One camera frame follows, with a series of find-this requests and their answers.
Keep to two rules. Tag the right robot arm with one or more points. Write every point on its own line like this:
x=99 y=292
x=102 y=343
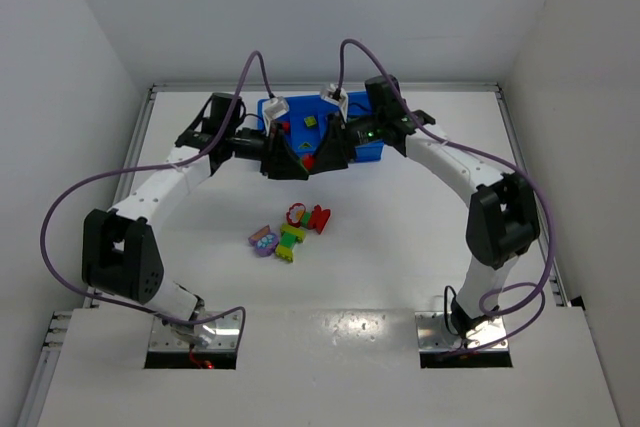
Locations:
x=502 y=218

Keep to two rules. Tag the left aluminium frame rail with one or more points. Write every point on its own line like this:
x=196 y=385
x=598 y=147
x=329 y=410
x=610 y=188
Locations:
x=60 y=319

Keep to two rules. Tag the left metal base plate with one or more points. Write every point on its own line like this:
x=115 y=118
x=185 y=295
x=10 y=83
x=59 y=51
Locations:
x=219 y=336

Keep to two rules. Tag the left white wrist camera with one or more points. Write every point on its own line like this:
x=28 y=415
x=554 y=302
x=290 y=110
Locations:
x=273 y=109

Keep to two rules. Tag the red small lego brick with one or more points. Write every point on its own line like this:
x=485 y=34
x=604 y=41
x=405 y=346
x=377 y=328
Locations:
x=309 y=161

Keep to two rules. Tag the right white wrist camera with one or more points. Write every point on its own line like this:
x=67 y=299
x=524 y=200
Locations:
x=337 y=96

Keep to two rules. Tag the red flower lego brick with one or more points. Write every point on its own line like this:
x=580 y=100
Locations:
x=295 y=214

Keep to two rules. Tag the blue divided plastic bin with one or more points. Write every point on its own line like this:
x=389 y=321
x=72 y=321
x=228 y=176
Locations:
x=302 y=106

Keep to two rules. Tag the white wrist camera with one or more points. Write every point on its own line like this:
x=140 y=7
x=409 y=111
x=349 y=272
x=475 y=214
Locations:
x=337 y=96
x=273 y=109

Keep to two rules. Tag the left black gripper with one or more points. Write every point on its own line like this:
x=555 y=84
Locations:
x=270 y=153

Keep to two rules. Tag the red crown lego piece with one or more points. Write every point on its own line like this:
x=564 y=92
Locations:
x=318 y=219

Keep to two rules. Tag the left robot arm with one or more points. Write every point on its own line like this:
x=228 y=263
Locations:
x=120 y=253

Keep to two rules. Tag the white front board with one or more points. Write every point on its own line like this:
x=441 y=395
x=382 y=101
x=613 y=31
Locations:
x=324 y=368

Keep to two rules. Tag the purple paw lego brick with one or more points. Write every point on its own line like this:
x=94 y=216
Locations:
x=264 y=241

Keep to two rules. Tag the lime green lego stack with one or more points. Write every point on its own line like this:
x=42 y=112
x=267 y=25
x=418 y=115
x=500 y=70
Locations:
x=290 y=236

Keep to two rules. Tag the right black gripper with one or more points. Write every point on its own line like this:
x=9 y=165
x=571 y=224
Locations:
x=340 y=145

